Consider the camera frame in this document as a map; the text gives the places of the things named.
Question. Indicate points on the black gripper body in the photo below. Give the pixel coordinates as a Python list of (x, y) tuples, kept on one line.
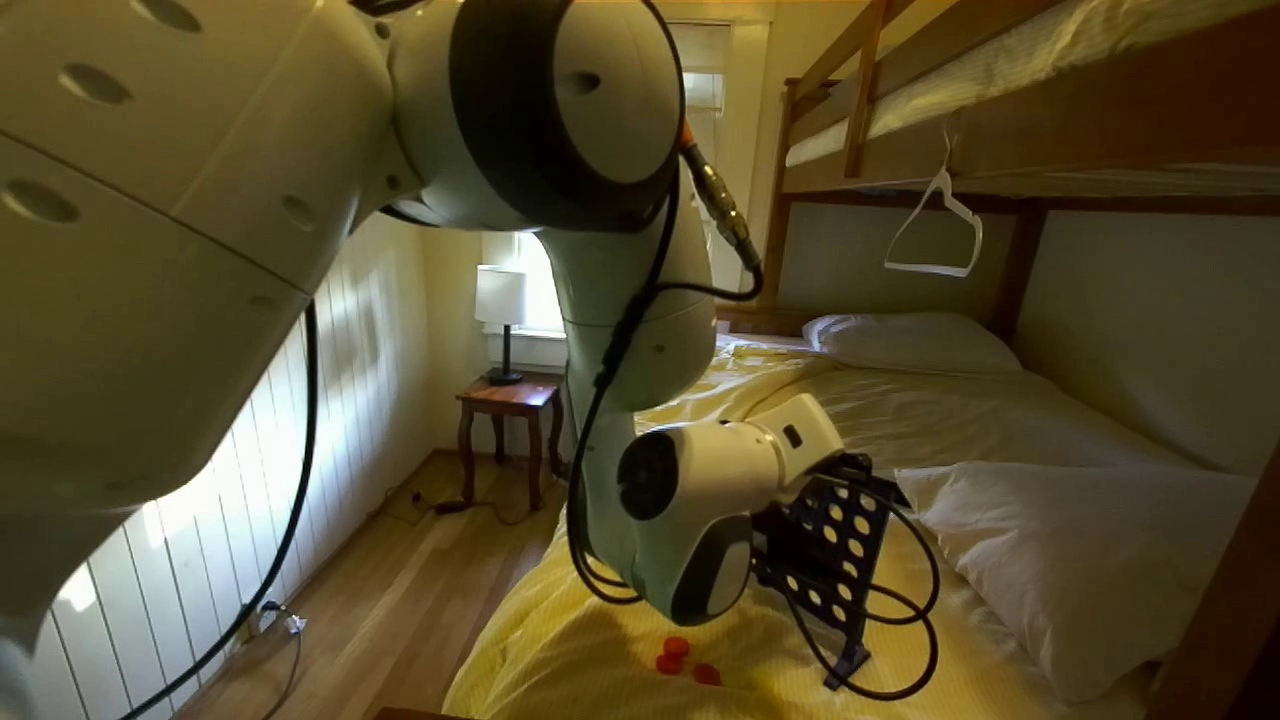
[(830, 483)]

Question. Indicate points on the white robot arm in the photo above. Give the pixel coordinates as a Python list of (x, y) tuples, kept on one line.
[(202, 202)]

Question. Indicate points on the orange-red game chip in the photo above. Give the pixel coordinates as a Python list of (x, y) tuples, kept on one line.
[(705, 674), (677, 644), (666, 662)]

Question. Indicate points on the white fitted bed sheet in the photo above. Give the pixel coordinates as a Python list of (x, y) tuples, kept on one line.
[(1015, 425)]

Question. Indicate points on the white clothes hanger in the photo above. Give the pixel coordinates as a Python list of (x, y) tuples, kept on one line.
[(934, 264)]

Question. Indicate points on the yellow bed sheet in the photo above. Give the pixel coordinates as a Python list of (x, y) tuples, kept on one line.
[(584, 654)]

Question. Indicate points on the small wooden side table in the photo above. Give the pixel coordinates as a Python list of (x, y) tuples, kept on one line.
[(506, 401)]

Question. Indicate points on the window with white blind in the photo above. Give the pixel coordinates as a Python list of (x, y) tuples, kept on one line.
[(541, 285)]

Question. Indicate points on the white shade table lamp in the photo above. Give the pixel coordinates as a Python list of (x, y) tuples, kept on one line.
[(501, 296)]

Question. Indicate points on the white power strip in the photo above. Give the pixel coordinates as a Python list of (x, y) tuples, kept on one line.
[(265, 617)]

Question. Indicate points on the blue connect four frame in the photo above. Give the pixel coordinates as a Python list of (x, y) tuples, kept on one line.
[(849, 662)]

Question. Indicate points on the wooden bunk bed frame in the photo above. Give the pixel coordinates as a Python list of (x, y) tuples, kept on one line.
[(1132, 127)]

